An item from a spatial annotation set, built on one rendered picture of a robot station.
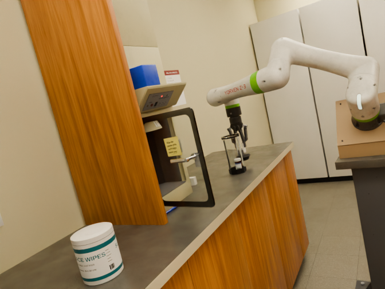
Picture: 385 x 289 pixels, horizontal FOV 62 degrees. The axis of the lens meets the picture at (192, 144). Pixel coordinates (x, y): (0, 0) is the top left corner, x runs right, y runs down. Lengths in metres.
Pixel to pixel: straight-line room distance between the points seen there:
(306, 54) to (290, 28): 2.60
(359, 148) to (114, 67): 1.25
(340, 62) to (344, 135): 0.38
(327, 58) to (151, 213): 1.10
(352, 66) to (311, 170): 2.82
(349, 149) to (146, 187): 1.05
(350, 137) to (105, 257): 1.33
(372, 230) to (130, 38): 1.54
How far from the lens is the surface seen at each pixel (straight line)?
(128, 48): 1.49
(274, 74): 1.57
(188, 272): 1.19
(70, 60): 1.50
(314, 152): 4.36
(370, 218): 1.93
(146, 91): 1.34
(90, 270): 1.06
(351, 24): 4.19
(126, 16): 1.56
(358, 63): 1.75
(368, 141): 1.80
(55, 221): 1.64
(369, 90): 1.66
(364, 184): 1.86
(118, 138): 1.37
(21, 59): 1.67
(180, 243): 1.16
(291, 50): 1.68
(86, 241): 1.02
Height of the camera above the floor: 1.41
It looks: 7 degrees down
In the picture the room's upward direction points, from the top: 13 degrees counter-clockwise
